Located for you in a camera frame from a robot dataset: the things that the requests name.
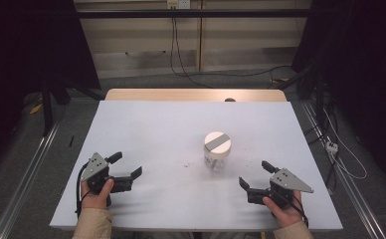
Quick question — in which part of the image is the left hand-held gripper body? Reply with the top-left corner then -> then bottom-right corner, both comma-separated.
80,151 -> 113,207

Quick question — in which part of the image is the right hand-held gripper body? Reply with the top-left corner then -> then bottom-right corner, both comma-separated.
263,167 -> 315,210

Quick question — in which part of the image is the person's left hand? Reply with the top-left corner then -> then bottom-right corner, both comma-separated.
80,178 -> 115,210

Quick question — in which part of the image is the person's right hand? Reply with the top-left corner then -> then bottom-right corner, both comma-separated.
262,190 -> 304,229

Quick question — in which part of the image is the white table cover sheet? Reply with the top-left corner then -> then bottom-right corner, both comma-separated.
49,100 -> 344,232

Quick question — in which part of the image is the white power strip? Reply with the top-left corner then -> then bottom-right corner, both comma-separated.
325,140 -> 339,155

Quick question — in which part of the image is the wooden table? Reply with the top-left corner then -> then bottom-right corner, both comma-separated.
104,88 -> 288,103

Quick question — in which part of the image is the black metal stand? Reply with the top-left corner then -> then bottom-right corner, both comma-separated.
40,74 -> 105,137

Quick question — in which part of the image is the yellow floor tape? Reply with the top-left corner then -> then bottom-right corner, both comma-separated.
29,103 -> 44,116

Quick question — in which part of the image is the black curtain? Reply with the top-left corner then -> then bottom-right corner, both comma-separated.
0,0 -> 101,173
291,0 -> 386,187

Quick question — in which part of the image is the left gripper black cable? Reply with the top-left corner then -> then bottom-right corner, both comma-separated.
75,161 -> 92,219

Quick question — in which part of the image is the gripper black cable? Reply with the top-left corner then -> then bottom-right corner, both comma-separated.
75,161 -> 92,219
289,194 -> 310,229

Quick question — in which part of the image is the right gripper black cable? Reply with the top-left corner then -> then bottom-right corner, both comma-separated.
289,194 -> 310,229

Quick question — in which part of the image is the aluminium floor rail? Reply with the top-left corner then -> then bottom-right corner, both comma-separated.
300,99 -> 386,239
0,120 -> 63,239

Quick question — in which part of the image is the white floor cable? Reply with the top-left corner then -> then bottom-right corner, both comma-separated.
322,108 -> 368,181

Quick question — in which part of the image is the black wall cable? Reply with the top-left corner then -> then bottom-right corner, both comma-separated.
169,16 -> 293,90

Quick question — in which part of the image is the white wall socket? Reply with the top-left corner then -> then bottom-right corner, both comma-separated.
166,0 -> 192,10

